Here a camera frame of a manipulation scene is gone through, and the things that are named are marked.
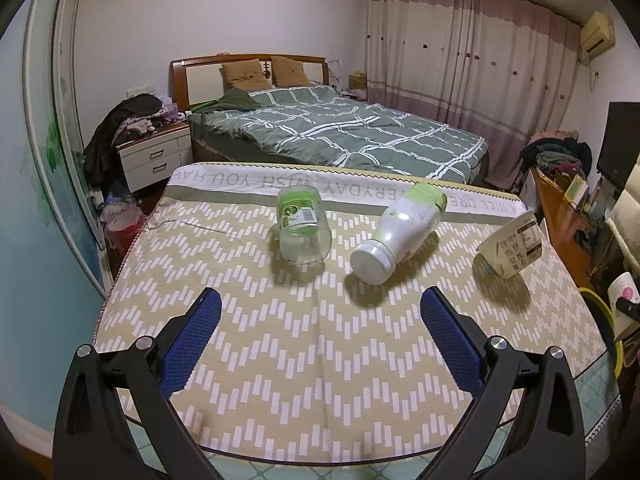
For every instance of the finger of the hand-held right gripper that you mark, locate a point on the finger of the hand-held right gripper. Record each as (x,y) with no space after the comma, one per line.
(630,307)

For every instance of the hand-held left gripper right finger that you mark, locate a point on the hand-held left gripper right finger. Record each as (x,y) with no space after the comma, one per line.
(450,340)

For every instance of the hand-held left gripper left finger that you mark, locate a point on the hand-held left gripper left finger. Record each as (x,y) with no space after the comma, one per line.
(192,340)

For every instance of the white cup with pink print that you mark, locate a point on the white cup with pink print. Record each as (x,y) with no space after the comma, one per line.
(622,287)

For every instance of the black bin with yellow rim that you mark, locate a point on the black bin with yellow rim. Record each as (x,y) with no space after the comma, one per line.
(602,305)

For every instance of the beige chevron table mat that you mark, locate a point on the beige chevron table mat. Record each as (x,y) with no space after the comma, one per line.
(250,310)

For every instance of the cream paper cup printed label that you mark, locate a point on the cream paper cup printed label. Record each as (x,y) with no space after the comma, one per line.
(515,247)

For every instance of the white bottle with green cap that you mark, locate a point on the white bottle with green cap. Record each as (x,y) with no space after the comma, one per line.
(400,230)

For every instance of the wooden cabinet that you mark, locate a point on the wooden cabinet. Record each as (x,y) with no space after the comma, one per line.
(560,205)

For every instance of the green and white box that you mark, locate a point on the green and white box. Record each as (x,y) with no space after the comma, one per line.
(576,192)

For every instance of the red bucket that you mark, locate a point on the red bucket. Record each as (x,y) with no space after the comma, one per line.
(122,227)

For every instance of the clear bottle with green label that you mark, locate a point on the clear bottle with green label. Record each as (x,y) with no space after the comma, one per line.
(300,230)

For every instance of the black television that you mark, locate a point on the black television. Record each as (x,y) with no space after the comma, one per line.
(620,145)

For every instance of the teal quilted tablecloth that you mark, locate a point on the teal quilted tablecloth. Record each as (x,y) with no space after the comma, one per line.
(300,467)

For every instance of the pile of folded clothes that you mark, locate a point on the pile of folded clothes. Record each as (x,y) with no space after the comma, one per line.
(555,155)

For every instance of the white nightstand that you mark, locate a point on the white nightstand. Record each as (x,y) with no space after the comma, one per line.
(155,160)

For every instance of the green plastic stick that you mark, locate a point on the green plastic stick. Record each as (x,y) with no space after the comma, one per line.
(200,108)

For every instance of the green plaid quilt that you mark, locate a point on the green plaid quilt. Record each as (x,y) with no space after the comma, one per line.
(350,130)

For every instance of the dark clothes pile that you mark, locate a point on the dark clothes pile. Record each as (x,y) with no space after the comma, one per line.
(130,107)

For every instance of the dark green cloth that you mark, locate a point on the dark green cloth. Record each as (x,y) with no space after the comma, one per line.
(235,100)

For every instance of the wooden bed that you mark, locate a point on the wooden bed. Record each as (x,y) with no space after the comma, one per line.
(200,75)

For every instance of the sliding wardrobe door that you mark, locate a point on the sliding wardrobe door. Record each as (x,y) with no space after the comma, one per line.
(60,110)

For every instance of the brown pillow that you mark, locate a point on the brown pillow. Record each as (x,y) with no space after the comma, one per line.
(289,71)
(242,74)

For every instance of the yellow tissue box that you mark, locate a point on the yellow tissue box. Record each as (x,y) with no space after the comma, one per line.
(357,81)

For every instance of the beige air conditioner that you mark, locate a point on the beige air conditioner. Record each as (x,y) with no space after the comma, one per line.
(595,35)

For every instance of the pink and white curtain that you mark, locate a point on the pink and white curtain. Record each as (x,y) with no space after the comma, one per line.
(475,60)

